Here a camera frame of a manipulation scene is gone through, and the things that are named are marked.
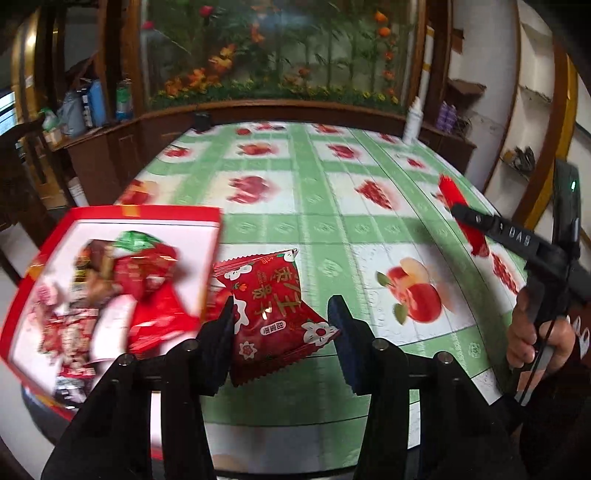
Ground person's right forearm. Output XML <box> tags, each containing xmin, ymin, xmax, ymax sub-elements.
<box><xmin>517</xmin><ymin>323</ymin><xmax>591</xmax><ymax>480</ymax></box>

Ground person's right hand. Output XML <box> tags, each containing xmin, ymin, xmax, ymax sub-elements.
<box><xmin>505</xmin><ymin>288</ymin><xmax>578</xmax><ymax>372</ymax></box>

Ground green candy packet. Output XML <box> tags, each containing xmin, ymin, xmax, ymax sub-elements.
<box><xmin>115</xmin><ymin>231</ymin><xmax>160</xmax><ymax>252</ymax></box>

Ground red cardboard box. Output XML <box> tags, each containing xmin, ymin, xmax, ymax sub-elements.
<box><xmin>0</xmin><ymin>206</ymin><xmax>225</xmax><ymax>421</ymax></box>

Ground white paper roll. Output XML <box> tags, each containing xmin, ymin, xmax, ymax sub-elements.
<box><xmin>419</xmin><ymin>24</ymin><xmax>435</xmax><ymax>100</ymax></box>

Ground green fruit-print tablecloth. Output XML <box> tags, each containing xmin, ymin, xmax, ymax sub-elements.
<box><xmin>21</xmin><ymin>121</ymin><xmax>529</xmax><ymax>467</ymax></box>

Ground dark wooden furniture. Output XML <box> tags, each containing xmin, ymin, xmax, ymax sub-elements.
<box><xmin>0</xmin><ymin>122</ymin><xmax>56</xmax><ymax>278</ymax></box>

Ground red white heart candy packet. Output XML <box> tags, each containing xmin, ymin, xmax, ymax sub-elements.
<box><xmin>41</xmin><ymin>313</ymin><xmax>99</xmax><ymax>378</ymax></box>

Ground blue box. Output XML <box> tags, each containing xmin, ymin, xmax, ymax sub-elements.
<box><xmin>88</xmin><ymin>79</ymin><xmax>108</xmax><ymax>127</ymax></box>

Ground small brown wall shelf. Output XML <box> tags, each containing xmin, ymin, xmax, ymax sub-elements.
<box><xmin>450</xmin><ymin>78</ymin><xmax>486</xmax><ymax>97</ymax></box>

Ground white spray bottle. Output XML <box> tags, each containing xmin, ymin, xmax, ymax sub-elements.
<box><xmin>403</xmin><ymin>97</ymin><xmax>423</xmax><ymax>143</ymax></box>

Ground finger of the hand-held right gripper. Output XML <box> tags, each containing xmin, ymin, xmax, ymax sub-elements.
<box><xmin>450</xmin><ymin>204</ymin><xmax>497</xmax><ymax>236</ymax></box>

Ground red brown-print snack packet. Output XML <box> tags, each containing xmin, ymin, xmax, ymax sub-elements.
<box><xmin>113</xmin><ymin>242</ymin><xmax>206</xmax><ymax>358</ymax></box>

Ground flower landscape glass panel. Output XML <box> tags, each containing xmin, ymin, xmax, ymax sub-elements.
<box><xmin>139</xmin><ymin>0</ymin><xmax>426</xmax><ymax>109</ymax></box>

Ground shoes on shelf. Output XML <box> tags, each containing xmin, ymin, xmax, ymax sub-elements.
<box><xmin>503</xmin><ymin>147</ymin><xmax>536</xmax><ymax>172</ymax></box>

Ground red flower-print snack packet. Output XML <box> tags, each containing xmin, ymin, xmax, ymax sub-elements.
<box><xmin>213</xmin><ymin>249</ymin><xmax>341</xmax><ymax>387</ymax></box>

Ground brown snack packet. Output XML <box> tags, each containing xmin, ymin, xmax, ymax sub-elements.
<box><xmin>74</xmin><ymin>240</ymin><xmax>116</xmax><ymax>305</ymax></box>

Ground plain red packet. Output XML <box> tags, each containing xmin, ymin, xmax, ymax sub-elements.
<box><xmin>436</xmin><ymin>174</ymin><xmax>490</xmax><ymax>257</ymax></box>

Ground grey bag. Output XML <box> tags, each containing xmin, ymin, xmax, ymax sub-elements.
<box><xmin>59</xmin><ymin>91</ymin><xmax>88</xmax><ymax>138</ymax></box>

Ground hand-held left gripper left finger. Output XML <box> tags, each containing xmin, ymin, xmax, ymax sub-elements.
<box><xmin>41</xmin><ymin>295</ymin><xmax>236</xmax><ymax>480</ymax></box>

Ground black white snack packet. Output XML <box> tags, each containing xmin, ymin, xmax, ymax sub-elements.
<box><xmin>53</xmin><ymin>376</ymin><xmax>93</xmax><ymax>409</ymax></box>

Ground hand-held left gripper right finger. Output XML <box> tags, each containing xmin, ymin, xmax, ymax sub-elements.
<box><xmin>327</xmin><ymin>295</ymin><xmax>522</xmax><ymax>480</ymax></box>

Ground green bottle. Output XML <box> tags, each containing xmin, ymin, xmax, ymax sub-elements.
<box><xmin>115</xmin><ymin>79</ymin><xmax>136</xmax><ymax>121</ymax></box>

